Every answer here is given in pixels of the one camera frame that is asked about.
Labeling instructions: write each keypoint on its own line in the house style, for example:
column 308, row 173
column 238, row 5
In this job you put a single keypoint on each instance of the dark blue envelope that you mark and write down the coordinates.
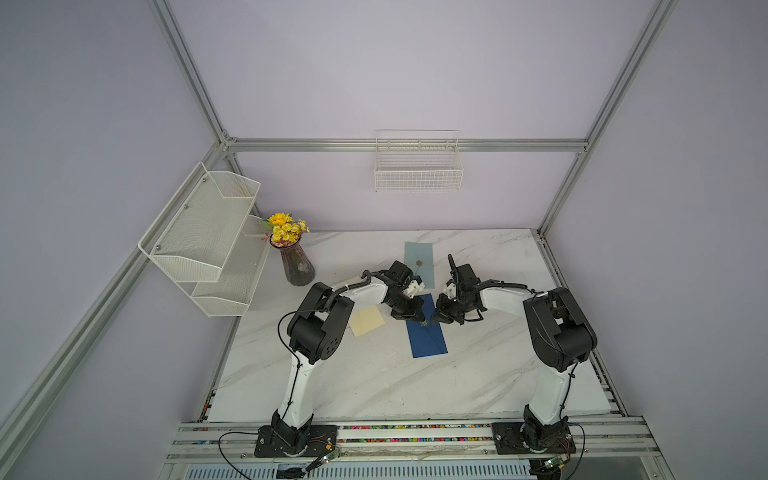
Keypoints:
column 426, row 337

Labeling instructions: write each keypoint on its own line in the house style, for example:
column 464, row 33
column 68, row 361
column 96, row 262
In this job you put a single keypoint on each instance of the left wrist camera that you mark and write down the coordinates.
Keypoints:
column 414, row 288

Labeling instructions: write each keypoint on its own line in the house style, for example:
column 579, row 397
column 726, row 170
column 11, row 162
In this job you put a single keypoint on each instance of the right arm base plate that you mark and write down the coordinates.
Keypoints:
column 530, row 435

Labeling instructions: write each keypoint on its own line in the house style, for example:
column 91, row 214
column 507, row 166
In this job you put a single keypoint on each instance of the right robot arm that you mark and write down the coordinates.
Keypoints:
column 561, row 336

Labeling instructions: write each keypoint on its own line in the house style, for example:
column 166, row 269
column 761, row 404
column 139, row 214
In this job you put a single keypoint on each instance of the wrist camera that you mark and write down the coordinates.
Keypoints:
column 414, row 288
column 450, row 290

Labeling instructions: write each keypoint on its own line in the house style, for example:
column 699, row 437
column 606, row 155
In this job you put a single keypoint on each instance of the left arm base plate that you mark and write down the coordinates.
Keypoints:
column 278, row 439

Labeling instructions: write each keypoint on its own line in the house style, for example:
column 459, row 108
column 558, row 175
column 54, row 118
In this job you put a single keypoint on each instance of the teal envelope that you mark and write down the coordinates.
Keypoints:
column 419, row 258

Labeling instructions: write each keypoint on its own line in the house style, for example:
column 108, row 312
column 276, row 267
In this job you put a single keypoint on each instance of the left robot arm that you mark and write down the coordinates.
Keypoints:
column 316, row 330

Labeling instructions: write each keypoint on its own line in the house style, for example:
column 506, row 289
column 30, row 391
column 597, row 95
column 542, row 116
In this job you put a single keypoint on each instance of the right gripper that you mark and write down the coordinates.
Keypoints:
column 442, row 314

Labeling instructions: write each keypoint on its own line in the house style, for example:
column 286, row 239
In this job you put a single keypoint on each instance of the yellow flower bouquet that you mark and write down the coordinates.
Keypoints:
column 283, row 230

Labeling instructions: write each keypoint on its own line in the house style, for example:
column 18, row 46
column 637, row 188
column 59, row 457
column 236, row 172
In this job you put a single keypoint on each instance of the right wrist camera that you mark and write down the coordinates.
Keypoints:
column 450, row 290

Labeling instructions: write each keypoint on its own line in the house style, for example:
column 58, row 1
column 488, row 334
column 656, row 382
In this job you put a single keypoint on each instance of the aluminium front rail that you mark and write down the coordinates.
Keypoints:
column 602, row 447

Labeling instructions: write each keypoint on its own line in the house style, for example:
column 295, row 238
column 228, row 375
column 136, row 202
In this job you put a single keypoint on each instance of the white wire wall basket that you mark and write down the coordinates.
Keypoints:
column 420, row 161

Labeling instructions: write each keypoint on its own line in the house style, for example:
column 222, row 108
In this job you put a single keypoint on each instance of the cream envelope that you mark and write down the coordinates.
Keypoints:
column 366, row 320

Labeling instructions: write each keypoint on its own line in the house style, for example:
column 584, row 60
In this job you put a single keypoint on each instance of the dark glass vase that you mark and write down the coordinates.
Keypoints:
column 298, row 269

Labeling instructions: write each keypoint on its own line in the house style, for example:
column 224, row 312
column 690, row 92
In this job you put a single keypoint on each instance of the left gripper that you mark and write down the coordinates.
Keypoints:
column 414, row 312

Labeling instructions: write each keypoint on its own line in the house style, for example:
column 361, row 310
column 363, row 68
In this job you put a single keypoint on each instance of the white mesh two-tier shelf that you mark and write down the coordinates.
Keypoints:
column 208, row 241

